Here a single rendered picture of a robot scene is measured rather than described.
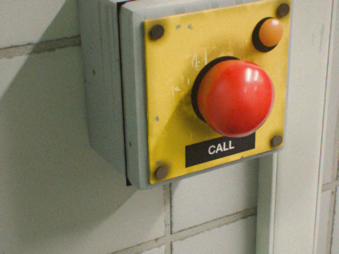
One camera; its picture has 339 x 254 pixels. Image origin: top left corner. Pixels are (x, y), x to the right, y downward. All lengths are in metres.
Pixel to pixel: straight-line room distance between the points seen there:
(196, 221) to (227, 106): 0.17
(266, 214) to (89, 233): 0.14
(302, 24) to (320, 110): 0.07
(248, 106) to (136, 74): 0.06
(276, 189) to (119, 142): 0.16
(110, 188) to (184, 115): 0.10
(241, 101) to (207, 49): 0.03
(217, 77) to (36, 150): 0.13
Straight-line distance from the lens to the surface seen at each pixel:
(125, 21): 0.33
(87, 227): 0.44
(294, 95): 0.47
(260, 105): 0.34
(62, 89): 0.39
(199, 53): 0.34
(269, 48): 0.36
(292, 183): 0.50
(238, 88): 0.33
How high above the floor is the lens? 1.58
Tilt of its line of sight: 24 degrees down
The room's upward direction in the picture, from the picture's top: 1 degrees counter-clockwise
